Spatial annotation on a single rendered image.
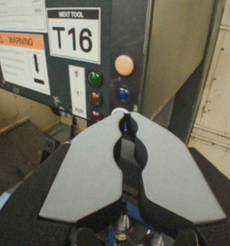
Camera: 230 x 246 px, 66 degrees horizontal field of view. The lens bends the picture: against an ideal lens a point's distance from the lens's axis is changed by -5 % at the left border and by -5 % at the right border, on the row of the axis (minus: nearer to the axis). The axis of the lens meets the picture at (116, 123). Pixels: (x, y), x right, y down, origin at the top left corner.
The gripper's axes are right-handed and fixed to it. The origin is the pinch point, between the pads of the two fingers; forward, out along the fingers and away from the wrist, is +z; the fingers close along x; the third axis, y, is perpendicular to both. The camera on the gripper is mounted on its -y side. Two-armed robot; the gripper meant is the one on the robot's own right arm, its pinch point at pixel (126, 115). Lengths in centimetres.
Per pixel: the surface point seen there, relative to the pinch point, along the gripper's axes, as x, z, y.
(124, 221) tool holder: 3.3, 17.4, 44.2
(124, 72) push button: 0.3, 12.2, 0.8
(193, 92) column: 36, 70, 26
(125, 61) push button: 0.3, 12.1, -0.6
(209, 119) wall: 64, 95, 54
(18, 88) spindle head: -21.9, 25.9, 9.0
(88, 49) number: -4.7, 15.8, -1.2
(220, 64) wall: 61, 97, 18
